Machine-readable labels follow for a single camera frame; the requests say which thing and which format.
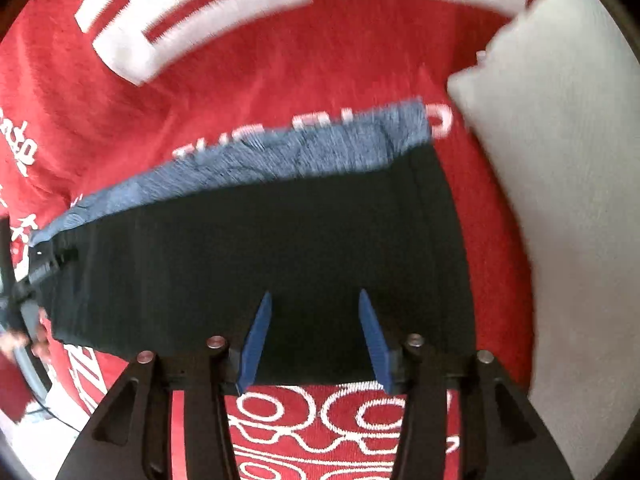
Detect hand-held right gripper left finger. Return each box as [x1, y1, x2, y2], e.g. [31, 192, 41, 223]
[55, 291, 273, 480]

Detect black pants with blue waistband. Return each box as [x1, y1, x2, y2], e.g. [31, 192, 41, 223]
[29, 97, 476, 386]

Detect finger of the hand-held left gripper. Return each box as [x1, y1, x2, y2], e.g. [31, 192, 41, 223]
[15, 247, 79, 306]

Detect black cable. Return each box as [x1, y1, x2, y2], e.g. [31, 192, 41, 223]
[22, 400, 83, 433]

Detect person's left hand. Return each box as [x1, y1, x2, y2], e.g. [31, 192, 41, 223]
[0, 310, 52, 361]

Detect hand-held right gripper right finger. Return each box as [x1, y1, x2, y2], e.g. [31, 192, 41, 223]
[358, 289, 576, 480]

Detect white pillow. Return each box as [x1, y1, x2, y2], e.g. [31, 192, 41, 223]
[446, 0, 640, 480]

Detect red printed blanket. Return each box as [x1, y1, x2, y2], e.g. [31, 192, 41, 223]
[0, 0, 566, 480]

